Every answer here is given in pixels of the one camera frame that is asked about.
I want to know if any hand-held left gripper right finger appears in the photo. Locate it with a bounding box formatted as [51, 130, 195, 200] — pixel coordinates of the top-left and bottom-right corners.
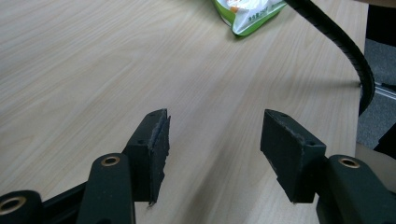
[260, 108, 328, 204]

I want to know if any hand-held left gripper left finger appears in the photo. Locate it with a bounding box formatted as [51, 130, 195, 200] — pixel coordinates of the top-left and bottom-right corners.
[122, 107, 172, 207]

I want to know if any green and white packet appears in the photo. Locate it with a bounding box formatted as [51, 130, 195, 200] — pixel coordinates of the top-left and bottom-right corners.
[212, 0, 288, 37]

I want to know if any silver metal rail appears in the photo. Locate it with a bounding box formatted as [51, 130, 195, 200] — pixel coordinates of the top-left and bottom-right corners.
[374, 81, 396, 101]

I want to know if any black corrugated cable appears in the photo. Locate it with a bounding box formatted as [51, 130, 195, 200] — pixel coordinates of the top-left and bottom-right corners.
[284, 0, 376, 118]

